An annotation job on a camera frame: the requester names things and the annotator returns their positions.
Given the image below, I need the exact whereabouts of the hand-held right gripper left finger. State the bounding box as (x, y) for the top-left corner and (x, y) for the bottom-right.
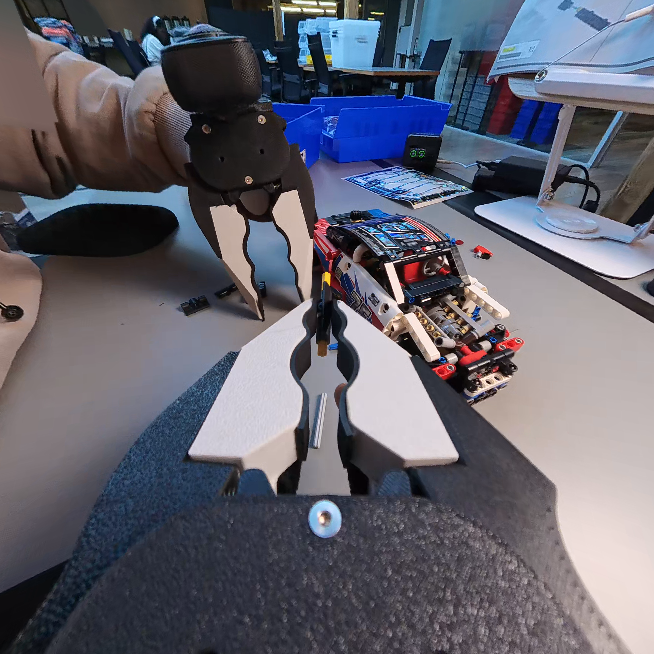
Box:
(188, 299), (316, 495)

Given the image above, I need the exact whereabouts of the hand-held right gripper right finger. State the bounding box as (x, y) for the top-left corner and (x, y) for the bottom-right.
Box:
(331, 301), (460, 484)

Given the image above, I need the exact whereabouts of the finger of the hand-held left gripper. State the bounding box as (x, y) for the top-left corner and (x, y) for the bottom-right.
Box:
(209, 203), (266, 322)
(272, 188), (314, 303)

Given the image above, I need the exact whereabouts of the yellow lego axle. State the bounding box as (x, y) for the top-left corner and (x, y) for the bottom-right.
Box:
(317, 271), (333, 357)

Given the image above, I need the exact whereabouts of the labelled blue plastic bin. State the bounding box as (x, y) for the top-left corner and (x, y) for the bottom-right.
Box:
(271, 102), (324, 169)

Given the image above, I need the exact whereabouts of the thin black lego connector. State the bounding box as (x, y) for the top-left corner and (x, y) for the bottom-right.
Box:
(316, 286), (335, 344)

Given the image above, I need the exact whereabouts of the lego race car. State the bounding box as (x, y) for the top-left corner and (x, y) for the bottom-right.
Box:
(313, 208), (526, 407)

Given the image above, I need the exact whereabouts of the person's left forearm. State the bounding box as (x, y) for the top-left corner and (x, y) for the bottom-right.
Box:
(0, 31), (192, 200)

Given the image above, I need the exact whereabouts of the grey lego axle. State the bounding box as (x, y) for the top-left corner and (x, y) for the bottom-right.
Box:
(310, 392), (329, 450)

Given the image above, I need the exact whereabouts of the lego instruction booklet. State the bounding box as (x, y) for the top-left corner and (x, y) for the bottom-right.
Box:
(488, 0), (654, 85)

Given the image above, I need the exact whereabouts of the group of black office chairs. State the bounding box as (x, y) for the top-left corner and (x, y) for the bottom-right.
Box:
(110, 28), (453, 103)

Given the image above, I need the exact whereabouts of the holographic sticker sheet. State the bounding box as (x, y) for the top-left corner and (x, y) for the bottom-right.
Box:
(341, 166), (473, 209)

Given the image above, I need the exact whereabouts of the black wrist rest pad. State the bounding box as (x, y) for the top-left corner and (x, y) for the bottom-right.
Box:
(18, 203), (180, 257)

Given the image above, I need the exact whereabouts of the black device with green lights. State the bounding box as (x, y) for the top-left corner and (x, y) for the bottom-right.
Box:
(402, 134), (443, 169)

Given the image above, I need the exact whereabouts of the white storage box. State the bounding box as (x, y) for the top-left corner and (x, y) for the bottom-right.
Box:
(329, 19), (381, 68)

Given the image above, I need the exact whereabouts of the long wooden table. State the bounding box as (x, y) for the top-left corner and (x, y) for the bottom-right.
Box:
(301, 64), (440, 98)

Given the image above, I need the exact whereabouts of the black power adapter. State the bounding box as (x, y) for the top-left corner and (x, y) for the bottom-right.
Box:
(472, 156), (568, 194)

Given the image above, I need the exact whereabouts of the white document stand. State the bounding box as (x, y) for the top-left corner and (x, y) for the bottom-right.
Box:
(474, 66), (654, 279)

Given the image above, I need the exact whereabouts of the small parts drawer cabinet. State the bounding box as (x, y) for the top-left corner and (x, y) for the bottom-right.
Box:
(452, 48), (563, 144)

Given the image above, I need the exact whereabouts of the black cable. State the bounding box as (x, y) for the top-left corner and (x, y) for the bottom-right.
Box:
(552, 163), (603, 213)

